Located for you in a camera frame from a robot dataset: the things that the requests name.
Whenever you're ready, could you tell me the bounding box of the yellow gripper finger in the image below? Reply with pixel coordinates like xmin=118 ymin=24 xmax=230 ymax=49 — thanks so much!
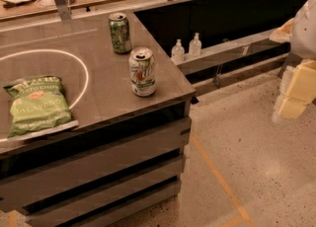
xmin=273 ymin=60 xmax=316 ymax=121
xmin=270 ymin=19 xmax=294 ymax=43

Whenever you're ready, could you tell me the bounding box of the green soda can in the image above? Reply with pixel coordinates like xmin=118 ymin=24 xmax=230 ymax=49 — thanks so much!
xmin=109 ymin=12 xmax=131 ymax=54

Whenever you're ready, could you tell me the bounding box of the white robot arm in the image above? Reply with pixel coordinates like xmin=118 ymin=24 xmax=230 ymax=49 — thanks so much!
xmin=270 ymin=0 xmax=316 ymax=122

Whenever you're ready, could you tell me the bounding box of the white 7up can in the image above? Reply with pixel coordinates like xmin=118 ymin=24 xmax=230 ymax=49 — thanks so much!
xmin=128 ymin=47 xmax=156 ymax=97

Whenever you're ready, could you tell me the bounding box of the right clear sanitizer bottle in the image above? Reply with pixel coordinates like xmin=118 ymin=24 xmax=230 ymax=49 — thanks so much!
xmin=189 ymin=33 xmax=201 ymax=56

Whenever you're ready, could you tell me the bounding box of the clear sanitizer bottle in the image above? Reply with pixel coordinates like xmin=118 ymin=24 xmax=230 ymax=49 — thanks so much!
xmin=171 ymin=38 xmax=185 ymax=63
xmin=189 ymin=33 xmax=201 ymax=56

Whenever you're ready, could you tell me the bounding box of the left clear sanitizer bottle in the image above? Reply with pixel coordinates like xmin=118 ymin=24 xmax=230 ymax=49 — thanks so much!
xmin=171 ymin=38 xmax=185 ymax=63

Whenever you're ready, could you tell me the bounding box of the grey drawer cabinet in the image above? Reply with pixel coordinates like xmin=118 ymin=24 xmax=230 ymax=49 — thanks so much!
xmin=0 ymin=101 xmax=191 ymax=227

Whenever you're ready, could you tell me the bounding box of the green jalapeno chips bag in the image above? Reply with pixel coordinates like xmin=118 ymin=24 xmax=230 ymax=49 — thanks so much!
xmin=4 ymin=76 xmax=72 ymax=138

